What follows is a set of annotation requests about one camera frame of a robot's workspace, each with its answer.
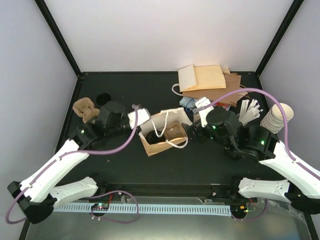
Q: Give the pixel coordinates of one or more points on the small circuit board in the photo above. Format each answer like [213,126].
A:
[100,207]

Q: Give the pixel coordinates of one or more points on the brown pulp cup carrier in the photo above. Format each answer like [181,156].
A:
[85,109]

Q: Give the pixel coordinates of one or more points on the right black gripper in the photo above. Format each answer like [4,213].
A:
[201,137]

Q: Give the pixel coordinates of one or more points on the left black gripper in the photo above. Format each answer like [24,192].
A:
[126,134]

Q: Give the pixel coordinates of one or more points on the tilted paper cup stack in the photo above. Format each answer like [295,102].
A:
[274,121]

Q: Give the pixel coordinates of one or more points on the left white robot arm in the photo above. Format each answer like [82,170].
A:
[39,195]

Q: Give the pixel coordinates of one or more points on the brown kraft paper bag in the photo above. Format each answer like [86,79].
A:
[233,82]

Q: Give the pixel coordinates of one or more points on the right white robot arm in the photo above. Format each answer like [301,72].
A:
[301,184]

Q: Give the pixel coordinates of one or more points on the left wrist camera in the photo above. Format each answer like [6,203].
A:
[143,116]

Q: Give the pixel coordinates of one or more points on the black printed paper cup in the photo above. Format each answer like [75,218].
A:
[103,98]

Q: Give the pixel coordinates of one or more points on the single black paper cup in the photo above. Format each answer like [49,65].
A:
[154,138]

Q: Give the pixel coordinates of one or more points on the orange paper bag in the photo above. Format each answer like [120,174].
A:
[158,122]
[195,78]

